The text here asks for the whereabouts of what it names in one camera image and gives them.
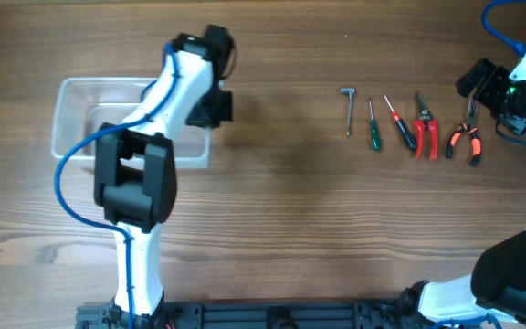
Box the clear plastic container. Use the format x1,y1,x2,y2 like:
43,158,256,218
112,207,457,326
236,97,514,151
51,77,211,169

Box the left blue cable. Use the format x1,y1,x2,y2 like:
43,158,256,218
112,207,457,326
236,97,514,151
53,42,182,329

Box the green handled screwdriver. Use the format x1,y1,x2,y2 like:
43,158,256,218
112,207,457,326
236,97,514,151
368,98,381,152

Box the orange black needle-nose pliers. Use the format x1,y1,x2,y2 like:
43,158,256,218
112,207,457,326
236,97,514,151
445,98,483,167

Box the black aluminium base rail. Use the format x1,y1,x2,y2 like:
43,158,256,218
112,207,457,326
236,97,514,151
74,299,422,329

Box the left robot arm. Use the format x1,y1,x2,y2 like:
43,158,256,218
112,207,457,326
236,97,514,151
93,25,236,317

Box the red handled pruning shears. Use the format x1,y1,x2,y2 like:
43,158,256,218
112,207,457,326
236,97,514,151
413,91,439,160

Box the red and black screwdriver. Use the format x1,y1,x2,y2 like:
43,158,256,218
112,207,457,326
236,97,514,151
384,95,417,151

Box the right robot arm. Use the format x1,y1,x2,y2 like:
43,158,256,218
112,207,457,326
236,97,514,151
405,45,526,328

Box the small metal socket wrench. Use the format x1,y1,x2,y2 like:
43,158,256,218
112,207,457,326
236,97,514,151
341,87,356,138

